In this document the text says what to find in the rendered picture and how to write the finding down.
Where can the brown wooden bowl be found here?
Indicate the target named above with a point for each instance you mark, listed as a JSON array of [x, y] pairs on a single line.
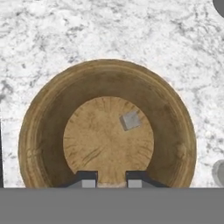
[[46, 140]]

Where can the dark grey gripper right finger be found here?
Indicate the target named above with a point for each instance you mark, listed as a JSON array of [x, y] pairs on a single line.
[[137, 176]]

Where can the grey ice cube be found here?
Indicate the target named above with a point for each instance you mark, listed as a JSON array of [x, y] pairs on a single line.
[[130, 120]]

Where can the dark grey round object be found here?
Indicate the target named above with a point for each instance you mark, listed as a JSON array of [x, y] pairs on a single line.
[[220, 6]]

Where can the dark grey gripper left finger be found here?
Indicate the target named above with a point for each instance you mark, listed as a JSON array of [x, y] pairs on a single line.
[[86, 177]]

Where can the pale grey round object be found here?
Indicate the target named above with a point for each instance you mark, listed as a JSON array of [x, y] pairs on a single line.
[[219, 173]]

